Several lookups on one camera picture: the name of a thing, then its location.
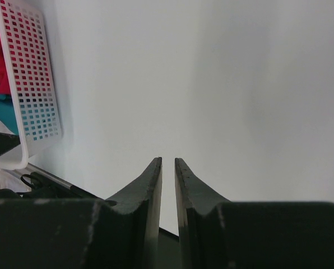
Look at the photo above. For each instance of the white perforated plastic basket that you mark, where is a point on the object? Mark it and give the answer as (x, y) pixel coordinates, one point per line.
(26, 56)

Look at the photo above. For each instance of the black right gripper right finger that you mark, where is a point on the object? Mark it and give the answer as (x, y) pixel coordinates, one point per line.
(217, 233)

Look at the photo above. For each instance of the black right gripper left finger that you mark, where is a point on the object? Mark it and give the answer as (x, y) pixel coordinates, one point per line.
(117, 232)

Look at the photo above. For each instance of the teal t shirt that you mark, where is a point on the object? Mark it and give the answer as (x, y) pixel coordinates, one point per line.
(7, 113)

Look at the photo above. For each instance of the aluminium frame rail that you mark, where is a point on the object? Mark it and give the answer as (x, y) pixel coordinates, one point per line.
(33, 182)

